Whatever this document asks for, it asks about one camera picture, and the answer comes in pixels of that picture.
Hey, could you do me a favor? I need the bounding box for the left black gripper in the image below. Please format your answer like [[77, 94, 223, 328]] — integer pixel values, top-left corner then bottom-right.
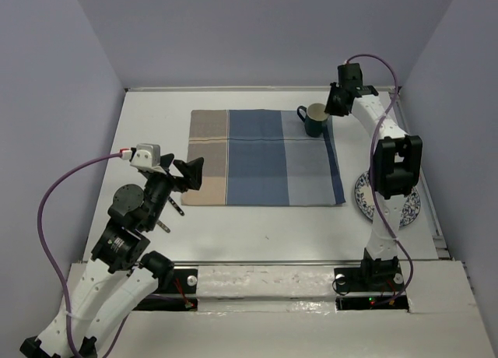
[[145, 153, 205, 230]]

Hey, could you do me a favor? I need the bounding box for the green mug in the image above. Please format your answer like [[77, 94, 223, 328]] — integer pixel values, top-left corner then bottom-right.
[[296, 103, 330, 138]]

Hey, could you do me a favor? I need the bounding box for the blue and beige cloth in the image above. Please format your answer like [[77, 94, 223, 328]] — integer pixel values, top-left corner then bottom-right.
[[181, 109, 345, 207]]

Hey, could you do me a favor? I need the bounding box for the blue floral plate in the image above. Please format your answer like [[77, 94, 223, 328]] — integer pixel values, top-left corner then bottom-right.
[[354, 171, 422, 228]]

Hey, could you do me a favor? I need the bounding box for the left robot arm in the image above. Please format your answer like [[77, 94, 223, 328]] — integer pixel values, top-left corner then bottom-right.
[[20, 143, 204, 357]]

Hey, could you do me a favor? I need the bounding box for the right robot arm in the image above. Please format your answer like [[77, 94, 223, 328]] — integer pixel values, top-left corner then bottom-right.
[[325, 62, 423, 296]]

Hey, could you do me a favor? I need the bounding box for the metal fork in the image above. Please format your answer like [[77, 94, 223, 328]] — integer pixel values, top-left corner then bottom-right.
[[168, 196, 184, 216]]

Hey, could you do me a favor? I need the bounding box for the metal knife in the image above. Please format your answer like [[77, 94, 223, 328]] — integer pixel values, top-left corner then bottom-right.
[[156, 219, 171, 233]]

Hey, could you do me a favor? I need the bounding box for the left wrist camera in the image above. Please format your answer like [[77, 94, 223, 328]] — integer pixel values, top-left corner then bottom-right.
[[130, 143, 160, 171]]

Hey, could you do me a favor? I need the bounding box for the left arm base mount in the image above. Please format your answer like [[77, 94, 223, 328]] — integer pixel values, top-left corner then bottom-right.
[[133, 267, 198, 312]]

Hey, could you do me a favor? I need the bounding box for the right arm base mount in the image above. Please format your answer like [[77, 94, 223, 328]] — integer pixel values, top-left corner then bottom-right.
[[332, 267, 409, 311]]

